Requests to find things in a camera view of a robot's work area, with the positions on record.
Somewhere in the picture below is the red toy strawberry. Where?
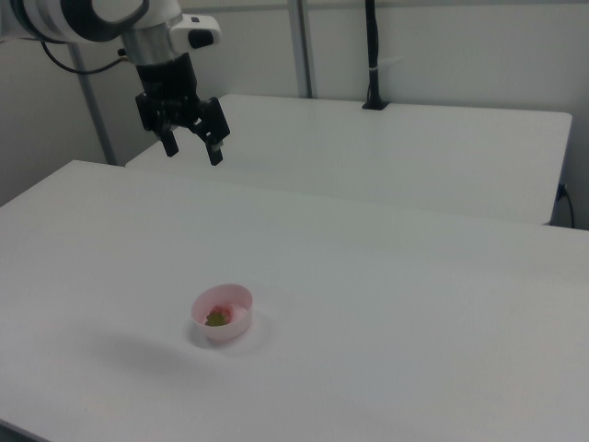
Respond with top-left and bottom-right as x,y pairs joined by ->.
204,302 -> 236,328

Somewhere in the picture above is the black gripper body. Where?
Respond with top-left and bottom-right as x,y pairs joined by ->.
134,52 -> 204,135

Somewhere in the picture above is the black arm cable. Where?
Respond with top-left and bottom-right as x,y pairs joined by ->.
40,40 -> 128,75

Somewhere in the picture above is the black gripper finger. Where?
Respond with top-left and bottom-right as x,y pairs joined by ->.
157,128 -> 181,159
190,96 -> 232,168

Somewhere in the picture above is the pink plastic bowl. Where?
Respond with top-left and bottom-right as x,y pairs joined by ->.
191,284 -> 255,343

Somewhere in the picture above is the black table clamp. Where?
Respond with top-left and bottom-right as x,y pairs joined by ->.
361,0 -> 392,111

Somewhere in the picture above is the black cable with blue plug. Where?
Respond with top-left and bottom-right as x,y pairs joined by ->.
557,183 -> 578,228

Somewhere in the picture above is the grey aluminium frame post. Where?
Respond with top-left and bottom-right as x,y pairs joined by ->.
288,0 -> 319,99
68,43 -> 117,166

